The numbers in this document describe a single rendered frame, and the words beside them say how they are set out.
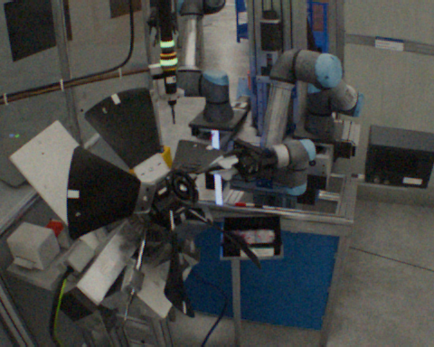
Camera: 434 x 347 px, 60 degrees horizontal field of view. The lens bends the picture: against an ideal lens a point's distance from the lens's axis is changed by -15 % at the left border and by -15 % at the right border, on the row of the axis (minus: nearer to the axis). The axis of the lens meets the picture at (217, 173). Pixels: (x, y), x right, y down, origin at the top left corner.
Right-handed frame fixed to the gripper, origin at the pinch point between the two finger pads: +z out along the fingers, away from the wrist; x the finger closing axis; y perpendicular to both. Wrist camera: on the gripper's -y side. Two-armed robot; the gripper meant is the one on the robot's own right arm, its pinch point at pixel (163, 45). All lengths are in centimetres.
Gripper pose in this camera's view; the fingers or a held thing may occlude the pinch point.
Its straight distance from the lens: 173.2
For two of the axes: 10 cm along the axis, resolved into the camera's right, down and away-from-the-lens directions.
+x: -9.5, -1.1, 2.8
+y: 3.0, -4.9, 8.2
